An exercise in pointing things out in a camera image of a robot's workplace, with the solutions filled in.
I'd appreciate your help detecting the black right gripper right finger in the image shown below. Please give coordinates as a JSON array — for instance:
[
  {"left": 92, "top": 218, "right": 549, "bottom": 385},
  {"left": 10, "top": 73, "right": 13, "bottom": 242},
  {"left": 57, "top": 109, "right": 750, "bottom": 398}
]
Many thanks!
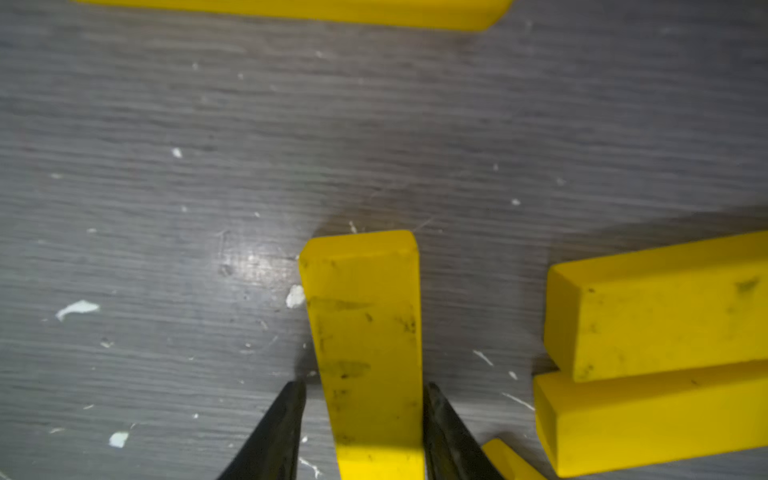
[{"left": 423, "top": 382, "right": 503, "bottom": 480}]

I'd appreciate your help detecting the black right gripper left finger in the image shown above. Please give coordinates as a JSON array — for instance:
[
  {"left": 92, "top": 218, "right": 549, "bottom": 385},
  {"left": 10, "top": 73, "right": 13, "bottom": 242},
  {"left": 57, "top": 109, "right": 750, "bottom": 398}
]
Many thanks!
[{"left": 219, "top": 380, "right": 306, "bottom": 480}]

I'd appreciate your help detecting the yellow block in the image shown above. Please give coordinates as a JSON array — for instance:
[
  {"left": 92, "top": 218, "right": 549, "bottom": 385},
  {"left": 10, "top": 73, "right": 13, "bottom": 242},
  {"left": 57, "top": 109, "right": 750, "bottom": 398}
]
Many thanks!
[
  {"left": 299, "top": 230, "right": 425, "bottom": 479},
  {"left": 482, "top": 439, "right": 546, "bottom": 480},
  {"left": 94, "top": 0, "right": 512, "bottom": 32},
  {"left": 533, "top": 361, "right": 767, "bottom": 478},
  {"left": 543, "top": 231, "right": 767, "bottom": 382}
]

